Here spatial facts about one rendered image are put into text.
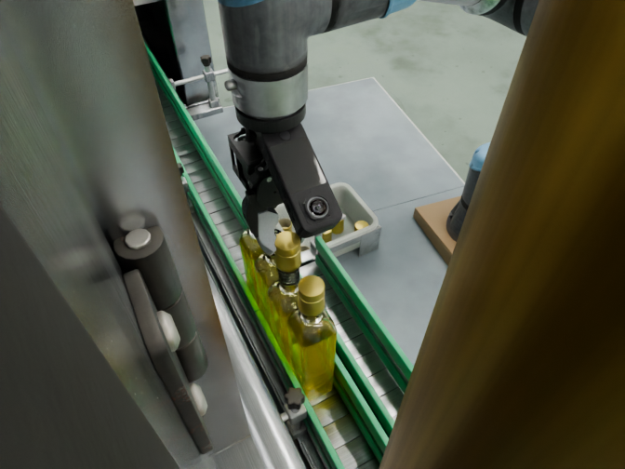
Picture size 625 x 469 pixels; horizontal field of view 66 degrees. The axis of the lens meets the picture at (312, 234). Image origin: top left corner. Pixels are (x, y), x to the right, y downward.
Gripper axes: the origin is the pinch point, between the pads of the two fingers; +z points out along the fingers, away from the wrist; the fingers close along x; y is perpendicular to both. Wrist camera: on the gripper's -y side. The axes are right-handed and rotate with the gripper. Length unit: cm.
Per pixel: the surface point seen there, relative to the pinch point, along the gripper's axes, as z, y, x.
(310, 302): 3.7, -7.0, 0.4
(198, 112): 32, 82, -10
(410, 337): 43, -1, -26
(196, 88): 38, 104, -16
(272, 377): 30.5, -1.5, 5.0
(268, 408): -21.0, -26.5, 13.1
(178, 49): 24, 104, -13
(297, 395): 17.4, -11.5, 4.9
